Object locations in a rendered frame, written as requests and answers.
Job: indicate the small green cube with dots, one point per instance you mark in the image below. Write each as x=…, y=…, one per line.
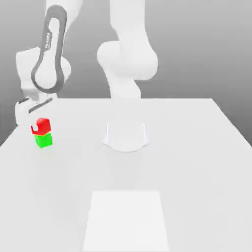
x=44, y=141

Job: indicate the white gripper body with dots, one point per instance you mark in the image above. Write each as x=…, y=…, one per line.
x=22, y=114

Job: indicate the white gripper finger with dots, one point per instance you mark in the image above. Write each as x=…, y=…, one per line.
x=35, y=128

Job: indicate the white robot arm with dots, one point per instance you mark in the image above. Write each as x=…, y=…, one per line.
x=126, y=59

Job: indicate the small red cube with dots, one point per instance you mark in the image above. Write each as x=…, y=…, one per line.
x=45, y=126

